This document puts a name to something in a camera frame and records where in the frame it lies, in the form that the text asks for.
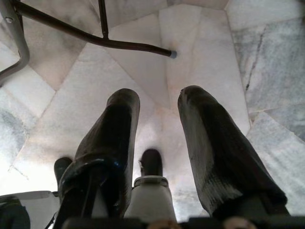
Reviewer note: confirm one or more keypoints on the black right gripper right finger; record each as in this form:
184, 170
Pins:
214, 148

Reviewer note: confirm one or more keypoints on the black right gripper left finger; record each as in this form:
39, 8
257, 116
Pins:
107, 143

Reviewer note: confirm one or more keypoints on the robot white body shell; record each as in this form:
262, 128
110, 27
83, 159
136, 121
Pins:
33, 202

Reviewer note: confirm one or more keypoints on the dark brown metal chair frame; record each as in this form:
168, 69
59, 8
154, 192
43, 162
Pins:
71, 31

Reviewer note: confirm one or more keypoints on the grey metal tube frame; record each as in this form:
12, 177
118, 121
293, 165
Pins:
23, 47

